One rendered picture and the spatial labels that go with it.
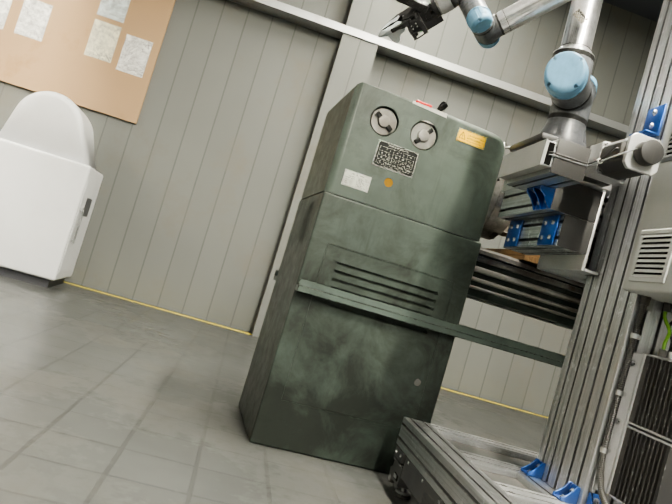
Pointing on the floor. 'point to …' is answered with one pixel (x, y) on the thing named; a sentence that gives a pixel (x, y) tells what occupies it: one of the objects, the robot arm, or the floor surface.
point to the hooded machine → (45, 188)
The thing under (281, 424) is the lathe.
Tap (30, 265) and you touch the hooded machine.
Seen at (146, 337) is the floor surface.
